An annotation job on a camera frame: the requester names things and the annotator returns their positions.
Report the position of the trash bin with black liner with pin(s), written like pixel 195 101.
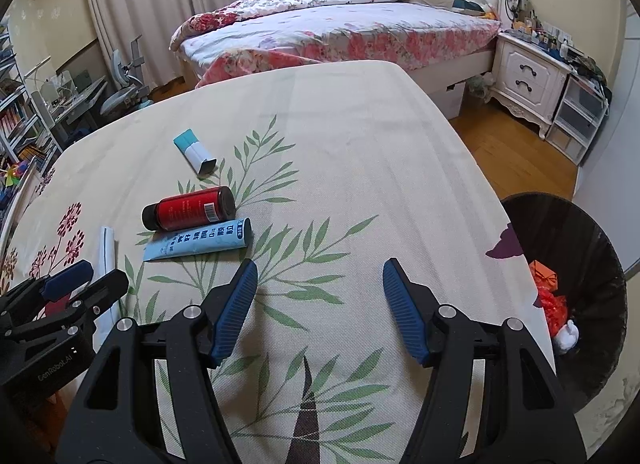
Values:
pixel 575 244

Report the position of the white bookshelf with books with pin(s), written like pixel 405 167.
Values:
pixel 20 128

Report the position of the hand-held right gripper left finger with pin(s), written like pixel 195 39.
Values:
pixel 232 314

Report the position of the white bed with floral sheet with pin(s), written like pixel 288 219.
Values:
pixel 350 33

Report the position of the floral quilt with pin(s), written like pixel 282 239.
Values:
pixel 300 3

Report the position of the white paper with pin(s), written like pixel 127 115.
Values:
pixel 567 336

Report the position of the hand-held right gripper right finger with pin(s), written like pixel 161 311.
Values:
pixel 405 314

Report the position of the grey study desk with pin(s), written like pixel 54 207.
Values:
pixel 75 103

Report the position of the white sliding wardrobe door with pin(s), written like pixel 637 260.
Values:
pixel 615 158

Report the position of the cream floral tablecloth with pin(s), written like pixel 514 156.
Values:
pixel 350 143

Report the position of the grey desk chair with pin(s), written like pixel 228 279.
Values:
pixel 125 93

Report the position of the clear plastic drawer unit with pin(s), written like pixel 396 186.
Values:
pixel 575 113

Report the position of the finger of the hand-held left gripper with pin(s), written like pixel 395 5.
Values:
pixel 107 286
pixel 70 279

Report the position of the red bottle with black cap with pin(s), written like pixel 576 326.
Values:
pixel 187 209

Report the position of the clear plastic bag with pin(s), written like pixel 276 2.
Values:
pixel 479 86

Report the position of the white nightstand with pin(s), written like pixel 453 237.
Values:
pixel 525 73

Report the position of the white box under bed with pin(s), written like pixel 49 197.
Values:
pixel 450 98

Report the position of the red foam fruit net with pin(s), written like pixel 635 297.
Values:
pixel 552 311

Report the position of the light blue tube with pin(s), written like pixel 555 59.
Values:
pixel 200 241

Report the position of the pile of small toiletries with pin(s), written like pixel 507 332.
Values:
pixel 545 36

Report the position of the orange paper packet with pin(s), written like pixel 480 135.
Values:
pixel 542 274

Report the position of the teal and white small box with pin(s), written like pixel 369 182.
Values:
pixel 192 148

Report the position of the white tube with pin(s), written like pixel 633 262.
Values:
pixel 109 254

